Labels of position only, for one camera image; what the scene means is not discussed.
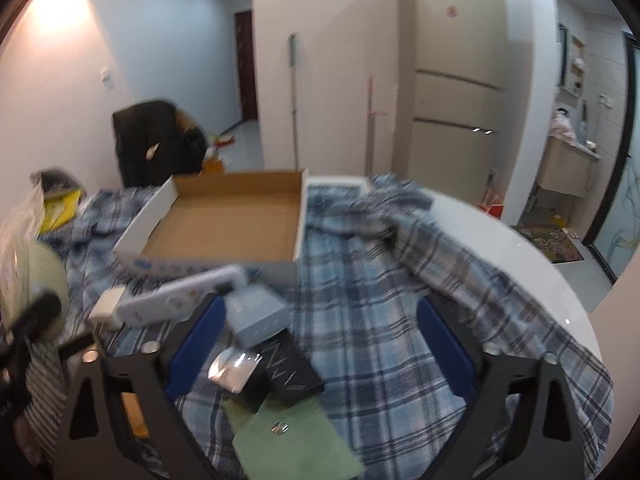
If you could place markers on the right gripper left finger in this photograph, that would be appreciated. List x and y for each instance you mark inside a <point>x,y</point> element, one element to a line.
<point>96,439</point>

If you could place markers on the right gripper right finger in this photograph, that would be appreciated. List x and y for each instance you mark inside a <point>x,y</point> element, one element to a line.
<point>520,420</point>

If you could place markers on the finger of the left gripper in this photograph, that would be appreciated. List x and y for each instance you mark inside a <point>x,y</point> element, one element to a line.
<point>15,357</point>

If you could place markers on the black box silver lid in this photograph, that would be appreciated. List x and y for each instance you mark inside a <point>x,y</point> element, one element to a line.
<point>242,374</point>

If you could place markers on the white AUX remote control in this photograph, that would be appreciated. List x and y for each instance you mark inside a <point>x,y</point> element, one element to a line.
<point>177,300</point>

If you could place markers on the grey rectangular box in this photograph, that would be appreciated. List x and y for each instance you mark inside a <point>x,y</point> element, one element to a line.
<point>256,313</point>

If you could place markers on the green envelope pouch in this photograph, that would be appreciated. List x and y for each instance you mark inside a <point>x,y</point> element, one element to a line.
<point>282,441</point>

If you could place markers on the black UNNY box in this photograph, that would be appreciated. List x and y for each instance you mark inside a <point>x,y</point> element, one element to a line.
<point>290,374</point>

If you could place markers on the round cream bear tin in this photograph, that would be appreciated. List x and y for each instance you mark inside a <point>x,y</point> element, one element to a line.
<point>28,269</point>

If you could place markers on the white power adapter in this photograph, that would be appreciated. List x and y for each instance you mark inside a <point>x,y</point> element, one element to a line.
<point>104,312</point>

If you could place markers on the striped grey cloth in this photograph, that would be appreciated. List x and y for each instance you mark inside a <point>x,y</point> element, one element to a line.
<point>46,386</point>

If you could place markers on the white plastic bag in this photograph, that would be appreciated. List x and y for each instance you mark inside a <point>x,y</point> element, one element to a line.
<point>22,224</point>

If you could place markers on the yellow box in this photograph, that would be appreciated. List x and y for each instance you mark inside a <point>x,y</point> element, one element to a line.
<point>59,209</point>

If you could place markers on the blue plaid shirt cloth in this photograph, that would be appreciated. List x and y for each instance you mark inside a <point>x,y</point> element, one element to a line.
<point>366,260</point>

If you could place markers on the patterned floor mat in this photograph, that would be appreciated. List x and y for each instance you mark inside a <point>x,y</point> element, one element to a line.
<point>553,242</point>

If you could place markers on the cardboard tray box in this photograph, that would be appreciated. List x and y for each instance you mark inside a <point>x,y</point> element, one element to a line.
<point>256,220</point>

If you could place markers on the black framed glass door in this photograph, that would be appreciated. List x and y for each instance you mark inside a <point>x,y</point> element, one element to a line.
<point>613,236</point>

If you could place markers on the red gift bag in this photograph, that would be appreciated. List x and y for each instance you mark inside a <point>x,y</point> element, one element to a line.
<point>492,204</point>

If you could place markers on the black jacket on chair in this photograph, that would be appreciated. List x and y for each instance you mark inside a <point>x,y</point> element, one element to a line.
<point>155,140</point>

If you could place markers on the bathroom vanity cabinet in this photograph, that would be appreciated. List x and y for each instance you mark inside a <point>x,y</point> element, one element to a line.
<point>565,168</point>

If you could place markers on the dark brown door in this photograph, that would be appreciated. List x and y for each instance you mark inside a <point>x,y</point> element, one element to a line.
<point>246,66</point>

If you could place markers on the pink broom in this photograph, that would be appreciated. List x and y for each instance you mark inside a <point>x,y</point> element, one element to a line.
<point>372,114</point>

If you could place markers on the beige refrigerator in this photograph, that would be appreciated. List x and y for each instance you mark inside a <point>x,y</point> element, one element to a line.
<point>451,82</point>

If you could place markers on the white wall switch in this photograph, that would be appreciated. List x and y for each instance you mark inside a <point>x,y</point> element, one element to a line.
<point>106,78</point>

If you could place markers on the green handled mop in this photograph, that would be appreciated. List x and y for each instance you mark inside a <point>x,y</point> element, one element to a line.
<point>292,43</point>

